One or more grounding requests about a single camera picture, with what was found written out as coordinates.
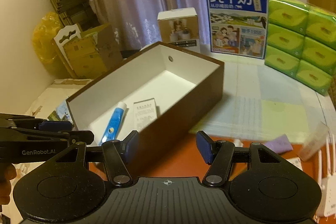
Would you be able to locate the open brown cardboard box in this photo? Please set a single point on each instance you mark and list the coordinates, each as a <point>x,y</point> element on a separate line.
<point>107,45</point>

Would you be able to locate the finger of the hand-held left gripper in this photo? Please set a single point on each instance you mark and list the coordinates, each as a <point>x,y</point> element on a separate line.
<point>56,126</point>
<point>78,137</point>

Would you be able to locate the white product box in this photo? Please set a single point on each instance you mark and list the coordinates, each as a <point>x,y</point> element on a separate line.
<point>178,29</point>

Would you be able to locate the stack of green tissue packs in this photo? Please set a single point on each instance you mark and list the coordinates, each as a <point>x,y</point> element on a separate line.
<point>286,37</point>

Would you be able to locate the white router with antennas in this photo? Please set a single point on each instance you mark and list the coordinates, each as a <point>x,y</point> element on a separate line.
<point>328,187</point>

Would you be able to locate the small green landscape-print box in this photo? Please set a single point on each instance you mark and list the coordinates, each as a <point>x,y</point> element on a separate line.
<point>60,113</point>

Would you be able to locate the pale floral cloth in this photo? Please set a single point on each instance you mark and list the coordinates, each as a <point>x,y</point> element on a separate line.
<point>39,98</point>

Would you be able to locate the orange cardboard box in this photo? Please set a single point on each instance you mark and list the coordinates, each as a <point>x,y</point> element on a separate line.
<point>170,163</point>

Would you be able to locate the blue milk carton box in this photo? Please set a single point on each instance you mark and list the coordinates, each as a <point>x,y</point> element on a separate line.
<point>236,19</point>

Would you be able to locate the person's left hand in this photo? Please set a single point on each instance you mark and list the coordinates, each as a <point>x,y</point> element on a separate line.
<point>5,191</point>

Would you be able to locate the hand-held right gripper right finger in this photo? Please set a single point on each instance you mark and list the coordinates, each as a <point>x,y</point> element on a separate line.
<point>204,146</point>

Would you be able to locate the blue toothpaste tube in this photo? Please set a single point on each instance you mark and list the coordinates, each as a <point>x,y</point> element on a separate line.
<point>114,123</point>

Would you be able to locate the yellow plastic bag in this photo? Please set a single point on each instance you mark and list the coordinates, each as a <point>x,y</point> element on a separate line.
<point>43,37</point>

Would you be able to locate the white carved wooden panel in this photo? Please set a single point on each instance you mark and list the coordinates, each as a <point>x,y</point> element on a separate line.
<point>65,35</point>

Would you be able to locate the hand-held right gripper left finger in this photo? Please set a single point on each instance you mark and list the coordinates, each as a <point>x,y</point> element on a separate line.
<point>132,146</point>

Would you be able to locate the pale checked table mat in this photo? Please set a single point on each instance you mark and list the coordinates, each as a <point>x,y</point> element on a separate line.
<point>262,87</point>

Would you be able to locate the yellowish cardboard carton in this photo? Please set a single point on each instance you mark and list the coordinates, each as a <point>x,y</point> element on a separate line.
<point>84,58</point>

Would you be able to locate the clear plastic box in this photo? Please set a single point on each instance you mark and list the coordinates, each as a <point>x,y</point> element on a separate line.
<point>313,142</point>

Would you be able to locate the small white printed box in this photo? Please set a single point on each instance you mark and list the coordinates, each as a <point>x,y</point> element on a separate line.
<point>145,115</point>

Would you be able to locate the purple cosmetic tube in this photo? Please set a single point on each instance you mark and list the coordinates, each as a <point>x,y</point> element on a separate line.
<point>279,144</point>

